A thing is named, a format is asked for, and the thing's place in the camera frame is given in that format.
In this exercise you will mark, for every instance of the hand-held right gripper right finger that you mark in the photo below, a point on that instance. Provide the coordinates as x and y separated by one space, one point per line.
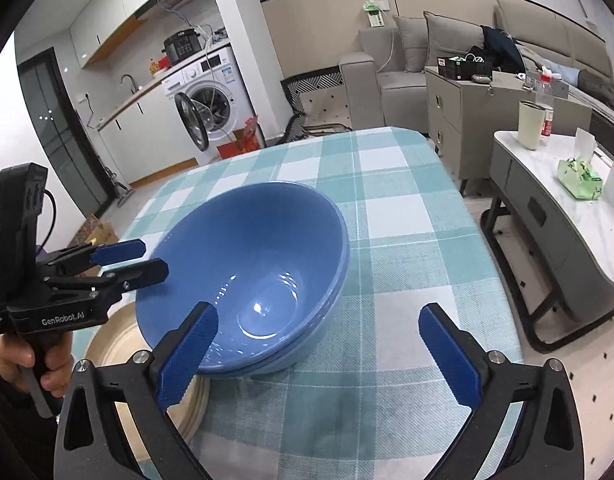
449 355

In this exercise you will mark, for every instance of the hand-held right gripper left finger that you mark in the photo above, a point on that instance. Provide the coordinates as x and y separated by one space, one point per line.
184 360

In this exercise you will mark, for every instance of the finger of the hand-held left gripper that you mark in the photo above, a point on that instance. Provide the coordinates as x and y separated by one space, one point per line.
122 250
142 271

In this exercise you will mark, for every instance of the large beige plate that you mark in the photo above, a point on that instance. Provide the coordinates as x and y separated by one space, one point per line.
119 340
201 410

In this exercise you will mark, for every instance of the blue bowl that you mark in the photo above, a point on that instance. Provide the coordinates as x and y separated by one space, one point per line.
267 250
312 340

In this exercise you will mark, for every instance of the person's left hand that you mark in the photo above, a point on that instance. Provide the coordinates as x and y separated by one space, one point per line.
9 355

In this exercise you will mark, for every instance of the brown cardboard box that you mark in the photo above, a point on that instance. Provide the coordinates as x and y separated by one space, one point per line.
97 232

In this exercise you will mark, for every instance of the black glass door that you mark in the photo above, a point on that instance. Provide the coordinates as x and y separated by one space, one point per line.
62 135

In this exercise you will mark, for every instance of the teal checked tablecloth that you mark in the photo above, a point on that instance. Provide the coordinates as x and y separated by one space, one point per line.
387 260

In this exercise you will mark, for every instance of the white kitchen counter cabinet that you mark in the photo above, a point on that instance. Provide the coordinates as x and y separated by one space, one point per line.
147 130

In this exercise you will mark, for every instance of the red cardboard box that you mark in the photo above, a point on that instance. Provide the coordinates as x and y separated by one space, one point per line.
242 142

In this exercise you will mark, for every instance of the grey white coffee table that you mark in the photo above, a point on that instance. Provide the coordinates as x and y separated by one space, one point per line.
562 230

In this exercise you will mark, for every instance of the chrome faucet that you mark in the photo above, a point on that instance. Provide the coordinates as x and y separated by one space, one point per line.
129 82

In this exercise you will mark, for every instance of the white washing machine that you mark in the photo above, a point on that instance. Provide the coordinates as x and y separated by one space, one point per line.
222 95

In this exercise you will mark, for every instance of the black kitchen appliance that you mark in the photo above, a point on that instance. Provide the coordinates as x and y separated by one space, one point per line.
181 47

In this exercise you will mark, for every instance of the green tissue pack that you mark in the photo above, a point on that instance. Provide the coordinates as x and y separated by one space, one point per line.
579 180

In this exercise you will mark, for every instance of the white upper kitchen cabinets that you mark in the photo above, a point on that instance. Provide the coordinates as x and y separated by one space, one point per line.
117 15

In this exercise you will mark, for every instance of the grey drawer cabinet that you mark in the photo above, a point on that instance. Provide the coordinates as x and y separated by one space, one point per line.
457 125

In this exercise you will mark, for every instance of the beige tumbler cup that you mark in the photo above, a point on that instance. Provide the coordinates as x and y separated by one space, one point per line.
531 127

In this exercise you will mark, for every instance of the black white patterned cushion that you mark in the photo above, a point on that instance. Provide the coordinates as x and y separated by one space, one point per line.
322 102

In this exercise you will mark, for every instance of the clear plastic bottle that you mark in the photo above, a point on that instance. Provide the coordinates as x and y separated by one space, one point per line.
545 110

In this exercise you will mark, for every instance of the grey sofa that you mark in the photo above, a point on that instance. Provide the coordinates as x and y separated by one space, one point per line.
387 90

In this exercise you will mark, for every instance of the black box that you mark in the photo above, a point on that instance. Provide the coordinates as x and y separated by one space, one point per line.
462 67

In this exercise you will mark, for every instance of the dark jacket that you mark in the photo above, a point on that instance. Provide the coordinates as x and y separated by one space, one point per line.
502 50

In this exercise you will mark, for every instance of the grey sofa cushion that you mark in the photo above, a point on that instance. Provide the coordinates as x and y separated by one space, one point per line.
412 45
454 40

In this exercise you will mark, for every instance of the white green wall device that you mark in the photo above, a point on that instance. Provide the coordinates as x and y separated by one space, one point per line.
374 12

